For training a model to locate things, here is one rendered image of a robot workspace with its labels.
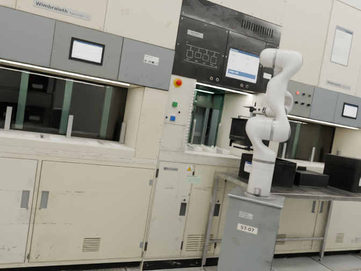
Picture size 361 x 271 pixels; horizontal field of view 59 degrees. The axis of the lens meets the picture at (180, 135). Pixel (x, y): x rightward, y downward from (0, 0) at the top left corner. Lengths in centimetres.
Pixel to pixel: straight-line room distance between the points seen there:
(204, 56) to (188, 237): 134
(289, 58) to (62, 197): 155
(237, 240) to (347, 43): 218
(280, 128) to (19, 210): 156
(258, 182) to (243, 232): 27
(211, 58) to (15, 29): 126
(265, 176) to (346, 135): 219
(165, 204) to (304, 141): 185
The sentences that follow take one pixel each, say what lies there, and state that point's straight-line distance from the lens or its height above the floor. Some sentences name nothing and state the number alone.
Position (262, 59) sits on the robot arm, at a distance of 183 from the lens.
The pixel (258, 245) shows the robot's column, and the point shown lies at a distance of 174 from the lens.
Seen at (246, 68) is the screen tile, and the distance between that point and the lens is 253.
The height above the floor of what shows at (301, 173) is 85.
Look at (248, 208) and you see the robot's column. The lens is 170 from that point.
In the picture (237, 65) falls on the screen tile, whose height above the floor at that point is 157.
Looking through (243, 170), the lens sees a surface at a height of 82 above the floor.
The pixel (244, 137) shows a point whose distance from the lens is 224.
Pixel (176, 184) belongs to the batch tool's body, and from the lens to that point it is 232.
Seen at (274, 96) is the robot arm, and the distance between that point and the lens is 176.
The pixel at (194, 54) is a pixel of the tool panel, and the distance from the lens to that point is 231.
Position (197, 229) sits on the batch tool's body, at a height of 30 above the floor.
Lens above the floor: 111
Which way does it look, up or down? 3 degrees down
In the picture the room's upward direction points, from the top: 9 degrees clockwise
